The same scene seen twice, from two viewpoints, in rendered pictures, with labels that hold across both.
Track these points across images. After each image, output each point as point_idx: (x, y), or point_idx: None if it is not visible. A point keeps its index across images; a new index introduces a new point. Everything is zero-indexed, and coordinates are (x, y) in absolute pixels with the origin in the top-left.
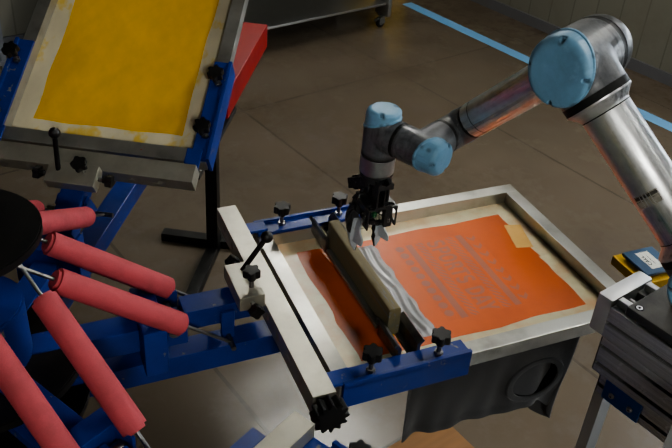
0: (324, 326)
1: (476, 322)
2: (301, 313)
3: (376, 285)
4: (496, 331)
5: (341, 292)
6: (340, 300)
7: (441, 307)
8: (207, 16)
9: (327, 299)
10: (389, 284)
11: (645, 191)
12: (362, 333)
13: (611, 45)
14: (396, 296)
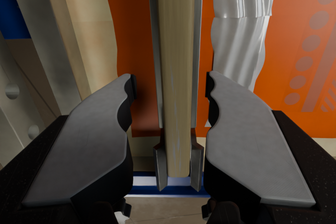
0: (97, 73)
1: (311, 123)
2: (48, 71)
3: (171, 127)
4: (320, 141)
5: None
6: (138, 21)
7: (291, 85)
8: None
9: (115, 11)
10: (248, 6)
11: None
12: (149, 100)
13: None
14: (239, 44)
